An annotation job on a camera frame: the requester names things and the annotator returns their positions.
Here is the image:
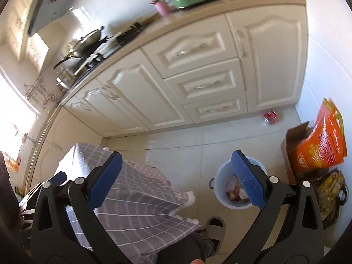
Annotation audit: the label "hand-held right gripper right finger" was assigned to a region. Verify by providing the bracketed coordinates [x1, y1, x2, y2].
[225, 149, 325, 259]

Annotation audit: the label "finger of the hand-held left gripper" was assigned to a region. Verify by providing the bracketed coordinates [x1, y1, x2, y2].
[51, 171, 69, 185]
[19, 183, 42, 215]

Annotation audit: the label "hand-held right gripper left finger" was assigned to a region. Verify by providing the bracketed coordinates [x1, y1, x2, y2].
[31, 152, 130, 257]

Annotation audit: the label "white plastic waste bin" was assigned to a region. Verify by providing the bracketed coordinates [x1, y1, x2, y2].
[210, 156, 268, 209]

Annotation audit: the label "orange package at window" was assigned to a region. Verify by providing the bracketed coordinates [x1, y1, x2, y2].
[5, 157, 22, 174]

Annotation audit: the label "grey checked tablecloth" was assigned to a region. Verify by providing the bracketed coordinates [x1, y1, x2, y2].
[56, 142, 202, 264]

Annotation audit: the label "steel faucet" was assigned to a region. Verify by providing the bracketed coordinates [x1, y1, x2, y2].
[16, 132, 39, 149]

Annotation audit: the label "grey slipper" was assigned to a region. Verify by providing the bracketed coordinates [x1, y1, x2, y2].
[205, 217, 226, 253]

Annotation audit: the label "red drink can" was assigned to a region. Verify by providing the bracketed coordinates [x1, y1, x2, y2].
[262, 111, 278, 124]

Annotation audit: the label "cardboard box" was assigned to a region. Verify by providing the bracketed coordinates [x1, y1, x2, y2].
[280, 121, 317, 185]

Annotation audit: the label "kitchen window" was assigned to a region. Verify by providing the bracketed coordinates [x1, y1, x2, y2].
[0, 71, 42, 168]

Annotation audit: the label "orange printed gift bag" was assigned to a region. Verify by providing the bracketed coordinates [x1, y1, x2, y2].
[291, 98, 347, 172]

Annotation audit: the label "yellow and black bag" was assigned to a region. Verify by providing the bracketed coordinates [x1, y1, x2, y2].
[313, 170, 348, 229]

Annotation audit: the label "hanging utensil rack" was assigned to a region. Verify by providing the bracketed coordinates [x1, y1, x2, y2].
[23, 75, 59, 108]

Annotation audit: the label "steel stock pot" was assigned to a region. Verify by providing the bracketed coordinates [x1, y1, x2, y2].
[56, 71, 72, 90]

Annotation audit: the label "cream kitchen cabinets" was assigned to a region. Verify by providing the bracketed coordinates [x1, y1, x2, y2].
[27, 4, 308, 171]

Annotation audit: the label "steel wok with lid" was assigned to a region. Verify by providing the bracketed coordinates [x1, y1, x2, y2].
[53, 26, 106, 69]

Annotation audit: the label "black gas stove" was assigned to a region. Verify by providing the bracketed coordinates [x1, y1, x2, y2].
[70, 23, 145, 77]

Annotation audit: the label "steel range hood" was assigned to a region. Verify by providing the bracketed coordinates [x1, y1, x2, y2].
[26, 0, 94, 37]

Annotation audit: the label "pink utensil holder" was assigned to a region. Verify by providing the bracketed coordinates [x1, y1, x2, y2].
[150, 0, 171, 17]

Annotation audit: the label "cream wall cabinet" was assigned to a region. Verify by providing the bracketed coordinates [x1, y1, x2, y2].
[4, 0, 50, 61]

